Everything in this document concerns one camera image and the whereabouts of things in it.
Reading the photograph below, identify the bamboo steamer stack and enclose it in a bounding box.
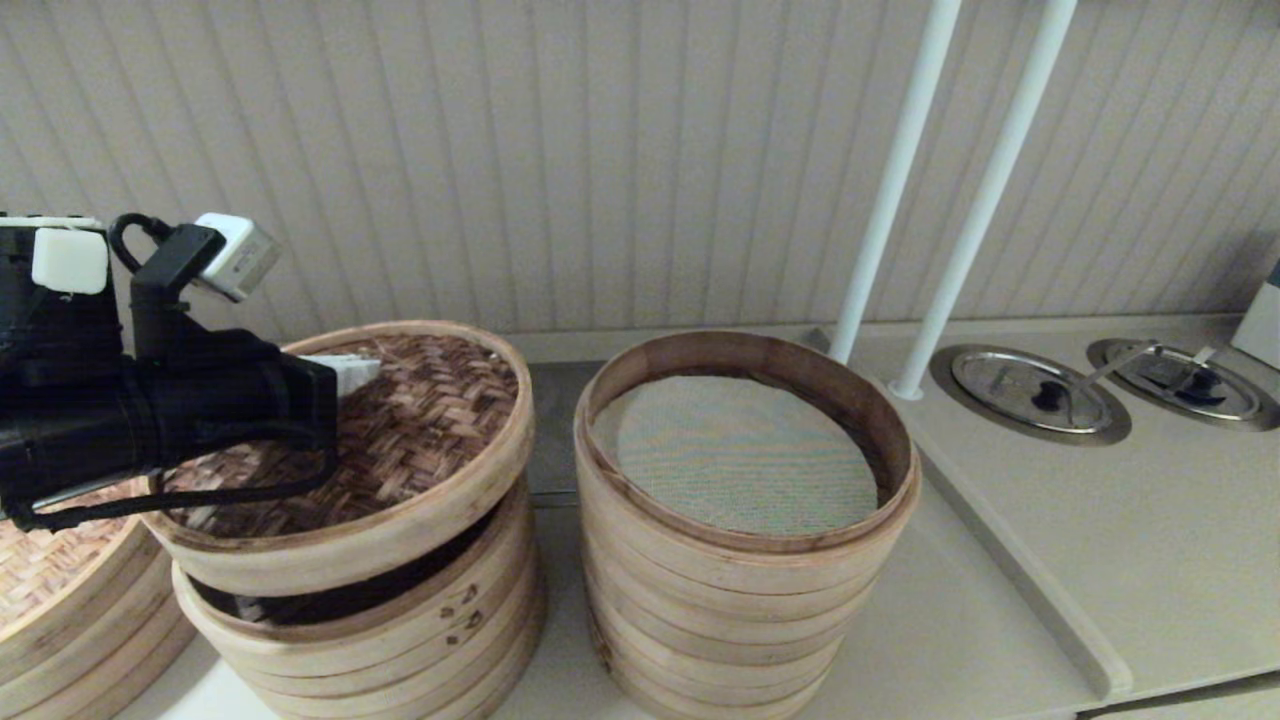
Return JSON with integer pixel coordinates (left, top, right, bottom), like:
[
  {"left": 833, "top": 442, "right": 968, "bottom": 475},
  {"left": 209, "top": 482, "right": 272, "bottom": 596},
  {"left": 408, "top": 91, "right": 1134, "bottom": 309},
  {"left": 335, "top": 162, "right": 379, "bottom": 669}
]
[
  {"left": 0, "top": 540, "right": 201, "bottom": 720},
  {"left": 172, "top": 480, "right": 548, "bottom": 720},
  {"left": 574, "top": 330, "right": 921, "bottom": 720}
]

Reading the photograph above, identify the grey mesh steamer liner cloth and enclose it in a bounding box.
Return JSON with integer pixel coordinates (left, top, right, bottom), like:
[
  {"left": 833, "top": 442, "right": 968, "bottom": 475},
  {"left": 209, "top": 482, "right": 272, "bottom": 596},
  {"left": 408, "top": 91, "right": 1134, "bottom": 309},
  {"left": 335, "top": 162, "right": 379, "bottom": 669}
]
[{"left": 592, "top": 375, "right": 879, "bottom": 536}]

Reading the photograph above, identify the near steel round lid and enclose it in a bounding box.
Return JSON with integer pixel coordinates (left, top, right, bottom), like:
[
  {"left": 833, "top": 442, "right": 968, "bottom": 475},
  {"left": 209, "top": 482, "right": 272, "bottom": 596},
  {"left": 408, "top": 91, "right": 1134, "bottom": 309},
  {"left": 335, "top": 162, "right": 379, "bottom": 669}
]
[{"left": 930, "top": 345, "right": 1133, "bottom": 447}]

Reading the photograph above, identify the steel round lid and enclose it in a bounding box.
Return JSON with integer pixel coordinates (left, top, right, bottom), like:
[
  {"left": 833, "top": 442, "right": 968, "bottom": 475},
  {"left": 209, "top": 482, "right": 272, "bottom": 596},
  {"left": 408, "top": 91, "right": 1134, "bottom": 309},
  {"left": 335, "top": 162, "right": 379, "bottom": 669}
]
[
  {"left": 1087, "top": 339, "right": 1280, "bottom": 433},
  {"left": 930, "top": 345, "right": 1133, "bottom": 447}
]

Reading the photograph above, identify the steel pot lid black knob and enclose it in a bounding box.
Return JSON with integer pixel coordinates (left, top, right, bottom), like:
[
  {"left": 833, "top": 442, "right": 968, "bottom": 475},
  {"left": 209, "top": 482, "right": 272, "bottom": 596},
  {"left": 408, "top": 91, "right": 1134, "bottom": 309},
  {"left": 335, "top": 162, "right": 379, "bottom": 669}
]
[
  {"left": 1105, "top": 345, "right": 1263, "bottom": 423},
  {"left": 950, "top": 353, "right": 1115, "bottom": 436}
]

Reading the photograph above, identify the far steel round lid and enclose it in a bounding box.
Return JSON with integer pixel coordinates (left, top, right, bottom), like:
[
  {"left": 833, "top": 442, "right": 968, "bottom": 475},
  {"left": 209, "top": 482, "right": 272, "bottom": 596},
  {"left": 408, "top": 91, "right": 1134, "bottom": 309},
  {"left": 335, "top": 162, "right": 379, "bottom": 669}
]
[{"left": 1087, "top": 339, "right": 1280, "bottom": 433}]

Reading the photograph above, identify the white connector block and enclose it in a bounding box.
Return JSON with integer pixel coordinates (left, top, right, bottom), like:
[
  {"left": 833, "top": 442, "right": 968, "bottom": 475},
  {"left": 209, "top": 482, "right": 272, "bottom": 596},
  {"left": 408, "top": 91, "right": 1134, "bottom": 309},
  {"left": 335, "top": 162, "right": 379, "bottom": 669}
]
[{"left": 31, "top": 228, "right": 109, "bottom": 295}]

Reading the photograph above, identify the white metal pole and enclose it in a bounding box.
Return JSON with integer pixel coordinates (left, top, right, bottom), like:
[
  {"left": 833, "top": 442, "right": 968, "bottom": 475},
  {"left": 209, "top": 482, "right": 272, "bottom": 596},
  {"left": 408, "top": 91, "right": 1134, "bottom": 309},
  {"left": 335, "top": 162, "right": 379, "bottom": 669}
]
[
  {"left": 828, "top": 0, "right": 963, "bottom": 367},
  {"left": 890, "top": 0, "right": 1079, "bottom": 402}
]

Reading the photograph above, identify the white container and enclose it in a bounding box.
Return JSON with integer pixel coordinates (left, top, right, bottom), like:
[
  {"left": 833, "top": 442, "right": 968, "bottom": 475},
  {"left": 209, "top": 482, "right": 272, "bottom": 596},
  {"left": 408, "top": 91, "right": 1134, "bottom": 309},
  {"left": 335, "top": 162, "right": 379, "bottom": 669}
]
[{"left": 1232, "top": 262, "right": 1280, "bottom": 373}]

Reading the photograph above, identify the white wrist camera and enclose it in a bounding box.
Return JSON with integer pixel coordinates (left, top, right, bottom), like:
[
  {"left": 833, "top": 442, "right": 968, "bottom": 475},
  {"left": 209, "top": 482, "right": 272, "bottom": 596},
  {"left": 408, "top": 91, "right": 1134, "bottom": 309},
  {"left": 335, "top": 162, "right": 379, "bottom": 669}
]
[{"left": 193, "top": 213, "right": 282, "bottom": 303}]

